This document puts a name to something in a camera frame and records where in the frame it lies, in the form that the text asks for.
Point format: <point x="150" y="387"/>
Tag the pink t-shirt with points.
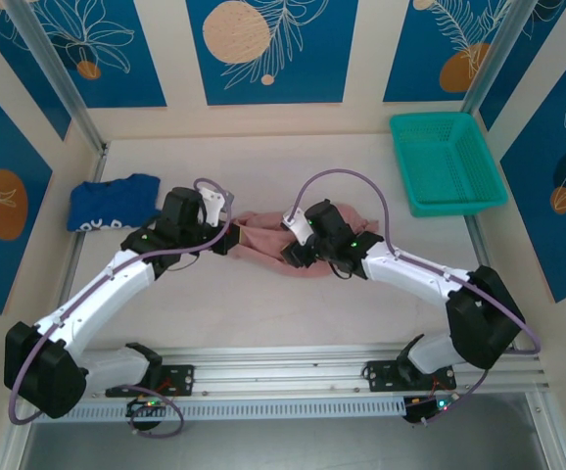
<point x="263" y="242"/>

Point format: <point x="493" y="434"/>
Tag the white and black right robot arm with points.
<point x="410" y="274"/>

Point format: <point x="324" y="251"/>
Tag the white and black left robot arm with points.
<point x="97" y="294"/>

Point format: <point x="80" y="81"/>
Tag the folded blue t-shirt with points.
<point x="111" y="201"/>

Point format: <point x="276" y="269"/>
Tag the teal plastic basket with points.
<point x="439" y="161"/>

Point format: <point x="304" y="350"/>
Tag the grey metal sheet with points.
<point x="283" y="448"/>

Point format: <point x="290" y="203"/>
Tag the aluminium table side rail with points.
<point x="476" y="235"/>
<point x="75" y="254"/>

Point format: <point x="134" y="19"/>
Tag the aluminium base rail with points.
<point x="283" y="372"/>

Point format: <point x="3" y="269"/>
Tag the aluminium frame post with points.
<point x="498" y="54"/>
<point x="67" y="93"/>

